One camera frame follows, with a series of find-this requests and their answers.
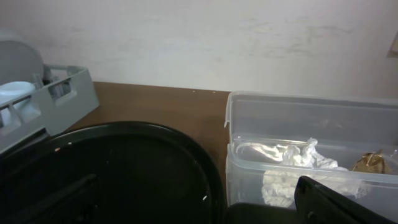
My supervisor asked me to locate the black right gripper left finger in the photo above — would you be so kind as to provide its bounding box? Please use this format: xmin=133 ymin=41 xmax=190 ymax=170
xmin=1 ymin=174 xmax=99 ymax=223

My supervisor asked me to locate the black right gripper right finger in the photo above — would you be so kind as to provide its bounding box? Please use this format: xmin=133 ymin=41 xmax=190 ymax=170
xmin=294 ymin=176 xmax=396 ymax=224

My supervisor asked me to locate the white napkin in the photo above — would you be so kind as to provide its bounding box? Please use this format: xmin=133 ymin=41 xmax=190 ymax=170
xmin=260 ymin=138 xmax=369 ymax=208

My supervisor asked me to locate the gold foil wrapper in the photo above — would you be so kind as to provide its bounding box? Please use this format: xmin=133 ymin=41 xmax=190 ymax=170
xmin=352 ymin=149 xmax=392 ymax=174

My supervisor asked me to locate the light blue plastic cup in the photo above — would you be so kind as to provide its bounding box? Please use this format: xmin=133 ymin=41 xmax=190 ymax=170
xmin=1 ymin=82 xmax=35 ymax=126

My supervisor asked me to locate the pale grey round plate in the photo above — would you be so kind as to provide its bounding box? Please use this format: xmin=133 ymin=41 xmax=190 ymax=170
xmin=1 ymin=39 xmax=44 ymax=85

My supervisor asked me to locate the grey dishwasher rack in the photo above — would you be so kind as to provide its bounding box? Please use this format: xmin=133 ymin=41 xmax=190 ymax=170
xmin=1 ymin=65 xmax=100 ymax=154

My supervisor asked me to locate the round black tray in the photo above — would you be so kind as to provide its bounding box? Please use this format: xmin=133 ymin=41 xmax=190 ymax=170
xmin=1 ymin=121 xmax=226 ymax=223

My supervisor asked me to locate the black rectangular tray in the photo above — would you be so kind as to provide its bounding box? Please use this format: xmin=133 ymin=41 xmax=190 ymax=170
xmin=224 ymin=203 xmax=298 ymax=224

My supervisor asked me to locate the clear plastic bin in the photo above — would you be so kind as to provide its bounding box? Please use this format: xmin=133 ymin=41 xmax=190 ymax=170
xmin=225 ymin=91 xmax=397 ymax=222

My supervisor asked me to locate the wall panel fixture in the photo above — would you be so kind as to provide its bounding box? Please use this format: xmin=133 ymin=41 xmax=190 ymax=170
xmin=387 ymin=33 xmax=398 ymax=58

